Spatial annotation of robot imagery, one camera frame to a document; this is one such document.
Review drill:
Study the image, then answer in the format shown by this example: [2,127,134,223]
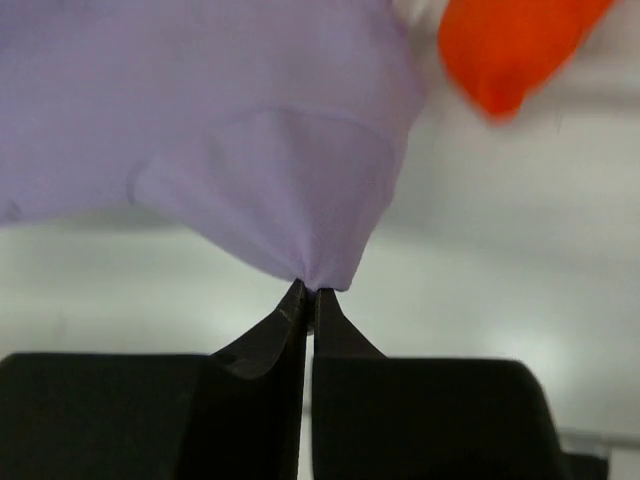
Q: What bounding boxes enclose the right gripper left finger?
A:
[1,282,306,479]

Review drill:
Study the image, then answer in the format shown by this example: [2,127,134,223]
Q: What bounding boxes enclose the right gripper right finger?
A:
[310,288,576,480]

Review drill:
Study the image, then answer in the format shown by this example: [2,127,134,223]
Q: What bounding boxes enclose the orange t shirt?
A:
[437,0,613,122]

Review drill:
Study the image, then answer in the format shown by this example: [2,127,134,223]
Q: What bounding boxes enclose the purple t shirt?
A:
[1,1,424,291]

